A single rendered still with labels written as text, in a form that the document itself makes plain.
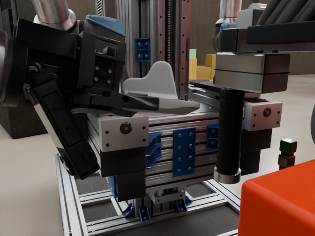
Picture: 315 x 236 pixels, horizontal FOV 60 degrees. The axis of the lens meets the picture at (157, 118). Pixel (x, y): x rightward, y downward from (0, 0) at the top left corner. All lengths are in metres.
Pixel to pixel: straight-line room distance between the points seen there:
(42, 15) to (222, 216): 1.08
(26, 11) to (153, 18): 2.28
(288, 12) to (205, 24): 8.36
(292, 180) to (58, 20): 0.75
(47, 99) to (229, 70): 0.24
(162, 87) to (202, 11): 8.35
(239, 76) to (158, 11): 0.67
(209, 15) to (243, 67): 8.40
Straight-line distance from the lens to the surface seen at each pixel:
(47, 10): 0.81
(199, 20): 8.58
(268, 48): 0.41
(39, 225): 1.76
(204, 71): 7.26
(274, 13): 0.34
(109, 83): 0.32
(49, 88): 0.30
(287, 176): 0.17
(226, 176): 0.45
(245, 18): 0.39
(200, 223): 1.30
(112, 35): 0.85
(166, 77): 0.31
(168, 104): 0.30
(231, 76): 0.39
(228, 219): 1.35
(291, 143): 0.98
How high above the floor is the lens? 0.96
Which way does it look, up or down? 14 degrees down
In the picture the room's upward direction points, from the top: straight up
